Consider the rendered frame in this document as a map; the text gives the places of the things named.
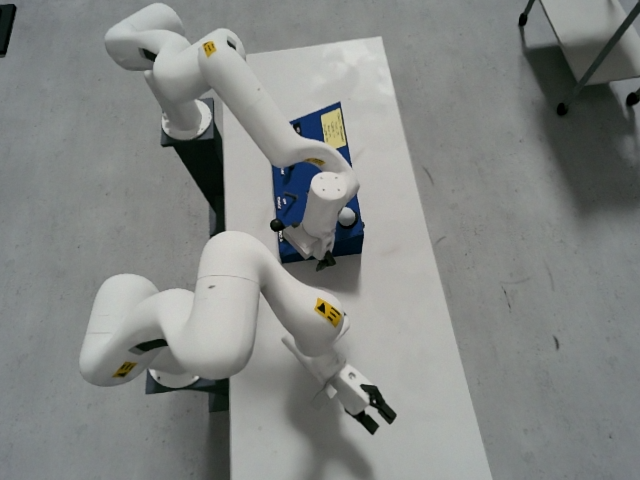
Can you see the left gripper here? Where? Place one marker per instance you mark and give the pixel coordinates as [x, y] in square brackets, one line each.
[323, 248]

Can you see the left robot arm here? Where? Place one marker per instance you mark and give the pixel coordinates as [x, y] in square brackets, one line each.
[178, 80]

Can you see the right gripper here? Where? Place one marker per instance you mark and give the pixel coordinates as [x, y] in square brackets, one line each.
[354, 391]

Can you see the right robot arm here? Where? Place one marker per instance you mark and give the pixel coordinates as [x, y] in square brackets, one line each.
[217, 340]

